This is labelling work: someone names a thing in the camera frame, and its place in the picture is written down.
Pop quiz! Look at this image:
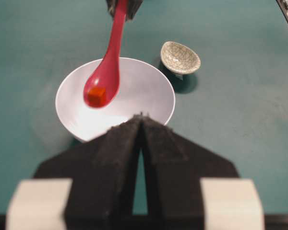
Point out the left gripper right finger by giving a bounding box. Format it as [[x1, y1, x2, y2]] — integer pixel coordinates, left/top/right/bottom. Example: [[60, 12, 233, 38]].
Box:
[[141, 116, 239, 230]]

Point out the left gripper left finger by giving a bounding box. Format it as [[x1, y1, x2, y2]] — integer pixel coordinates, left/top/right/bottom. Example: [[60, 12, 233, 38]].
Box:
[[34, 115, 141, 230]]

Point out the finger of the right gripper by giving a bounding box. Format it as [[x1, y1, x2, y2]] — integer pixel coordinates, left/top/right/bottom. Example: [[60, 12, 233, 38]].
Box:
[[106, 0, 117, 16], [125, 0, 143, 21]]

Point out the small red block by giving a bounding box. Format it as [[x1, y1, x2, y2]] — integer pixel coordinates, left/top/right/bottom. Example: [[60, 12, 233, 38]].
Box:
[[87, 87, 106, 107]]

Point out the pink plastic spoon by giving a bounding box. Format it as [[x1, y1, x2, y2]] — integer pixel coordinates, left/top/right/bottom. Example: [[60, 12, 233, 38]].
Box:
[[83, 0, 128, 108]]

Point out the white bowl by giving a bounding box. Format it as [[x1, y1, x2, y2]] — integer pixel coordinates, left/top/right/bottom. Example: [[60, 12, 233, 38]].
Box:
[[55, 57, 176, 142]]

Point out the small crackle-glaze dish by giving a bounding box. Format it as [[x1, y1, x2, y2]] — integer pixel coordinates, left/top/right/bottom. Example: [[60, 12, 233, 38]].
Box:
[[160, 41, 201, 75]]

